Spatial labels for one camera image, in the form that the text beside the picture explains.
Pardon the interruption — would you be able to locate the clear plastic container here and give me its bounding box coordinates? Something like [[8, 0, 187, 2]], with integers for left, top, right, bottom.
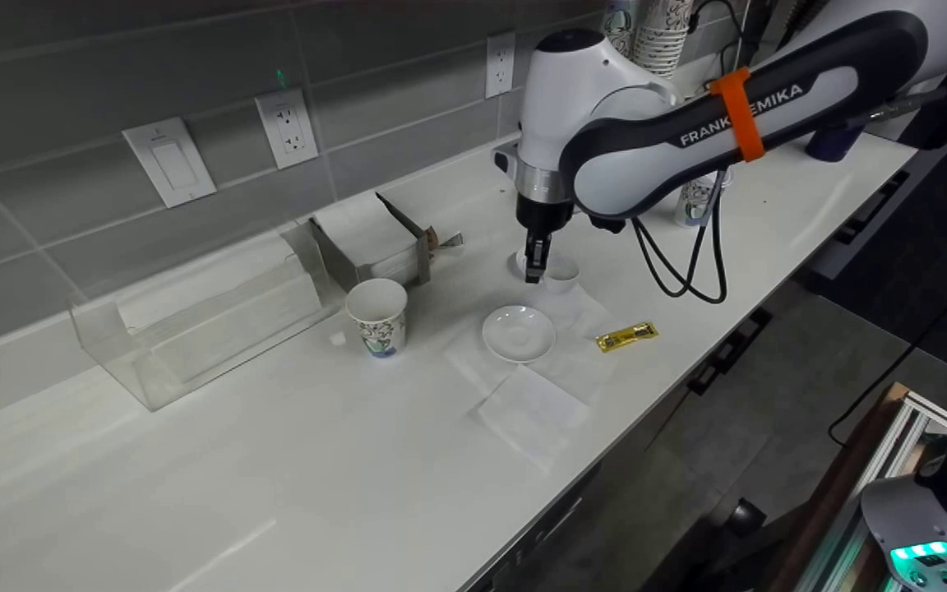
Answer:
[[69, 224, 349, 415]]

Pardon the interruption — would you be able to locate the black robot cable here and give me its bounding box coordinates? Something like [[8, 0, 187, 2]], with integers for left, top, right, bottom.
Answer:
[[629, 162, 733, 308]]

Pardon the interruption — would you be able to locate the white wall switch plate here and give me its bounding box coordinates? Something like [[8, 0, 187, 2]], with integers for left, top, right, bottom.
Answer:
[[122, 114, 221, 211]]

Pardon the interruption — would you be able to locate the white wall outlet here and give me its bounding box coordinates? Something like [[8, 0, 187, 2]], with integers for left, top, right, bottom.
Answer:
[[252, 90, 322, 172], [482, 30, 518, 101]]

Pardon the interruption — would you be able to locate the dark base cabinet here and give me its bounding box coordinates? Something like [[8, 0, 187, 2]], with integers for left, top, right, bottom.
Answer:
[[465, 162, 919, 592]]

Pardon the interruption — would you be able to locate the grey robot base green light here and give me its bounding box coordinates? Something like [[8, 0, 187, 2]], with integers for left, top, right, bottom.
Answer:
[[855, 438, 947, 592]]

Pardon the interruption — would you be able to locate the white metal frame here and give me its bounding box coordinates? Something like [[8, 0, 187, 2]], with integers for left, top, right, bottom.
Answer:
[[796, 379, 947, 592]]

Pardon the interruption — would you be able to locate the white patterned mug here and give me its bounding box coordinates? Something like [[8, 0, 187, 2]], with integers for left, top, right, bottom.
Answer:
[[342, 276, 411, 361]]

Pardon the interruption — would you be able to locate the patterned paper cup with lid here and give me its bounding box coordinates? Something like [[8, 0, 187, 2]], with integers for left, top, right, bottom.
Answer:
[[677, 172, 727, 226]]

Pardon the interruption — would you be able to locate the orange strap on arm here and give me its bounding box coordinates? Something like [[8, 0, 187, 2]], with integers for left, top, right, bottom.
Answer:
[[709, 67, 770, 163]]

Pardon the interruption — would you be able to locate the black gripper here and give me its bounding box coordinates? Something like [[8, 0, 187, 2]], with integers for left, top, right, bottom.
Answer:
[[511, 194, 578, 286]]

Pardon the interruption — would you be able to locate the yellow sachet packet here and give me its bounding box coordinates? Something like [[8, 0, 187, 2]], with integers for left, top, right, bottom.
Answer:
[[592, 319, 659, 355]]

